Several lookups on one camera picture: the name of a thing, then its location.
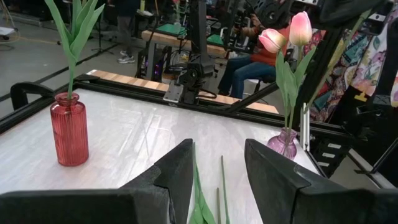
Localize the wooden workbench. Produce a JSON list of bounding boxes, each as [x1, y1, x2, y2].
[[141, 23, 226, 58]]

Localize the person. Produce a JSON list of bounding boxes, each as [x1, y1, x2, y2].
[[217, 14, 292, 100], [116, 0, 141, 65]]

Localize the silver aluminium bar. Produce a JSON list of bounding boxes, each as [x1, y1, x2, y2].
[[300, 102, 311, 152]]

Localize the colourful patterned cloth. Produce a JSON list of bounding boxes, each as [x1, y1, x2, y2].
[[306, 6, 398, 124]]

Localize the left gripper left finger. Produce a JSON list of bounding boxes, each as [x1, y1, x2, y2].
[[0, 138, 194, 224]]

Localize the green cutting mat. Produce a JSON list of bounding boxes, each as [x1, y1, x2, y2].
[[155, 23, 187, 37]]

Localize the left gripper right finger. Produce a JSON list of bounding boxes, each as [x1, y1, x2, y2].
[[244, 139, 398, 224]]

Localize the pink artificial tulip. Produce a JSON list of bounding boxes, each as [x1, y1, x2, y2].
[[281, 11, 318, 134], [257, 27, 296, 134]]

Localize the dark red artificial tulip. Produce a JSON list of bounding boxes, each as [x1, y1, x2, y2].
[[188, 141, 218, 224]]

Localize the thick black cable arch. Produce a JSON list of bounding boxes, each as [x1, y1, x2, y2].
[[10, 82, 56, 111]]

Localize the red ribbed glass vase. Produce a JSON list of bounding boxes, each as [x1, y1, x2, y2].
[[50, 92, 90, 167]]

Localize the purple ribbed glass vase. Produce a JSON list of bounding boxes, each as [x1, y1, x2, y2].
[[266, 127, 299, 161]]

